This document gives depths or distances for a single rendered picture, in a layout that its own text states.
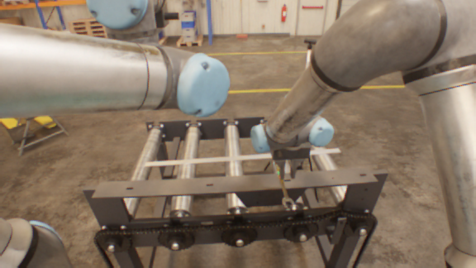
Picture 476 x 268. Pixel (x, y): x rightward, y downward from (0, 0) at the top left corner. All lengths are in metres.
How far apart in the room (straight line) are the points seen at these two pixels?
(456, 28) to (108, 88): 0.41
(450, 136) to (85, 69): 0.44
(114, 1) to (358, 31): 0.31
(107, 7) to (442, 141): 0.49
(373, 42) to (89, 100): 0.32
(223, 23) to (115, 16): 9.53
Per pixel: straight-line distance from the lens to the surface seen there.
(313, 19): 10.42
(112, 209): 1.26
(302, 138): 0.67
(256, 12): 9.92
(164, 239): 1.28
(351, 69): 0.36
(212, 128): 1.99
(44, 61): 0.23
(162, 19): 0.54
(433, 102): 0.43
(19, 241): 0.48
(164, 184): 1.08
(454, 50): 0.41
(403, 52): 0.36
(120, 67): 0.25
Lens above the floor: 1.90
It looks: 30 degrees down
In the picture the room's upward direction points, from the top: 1 degrees counter-clockwise
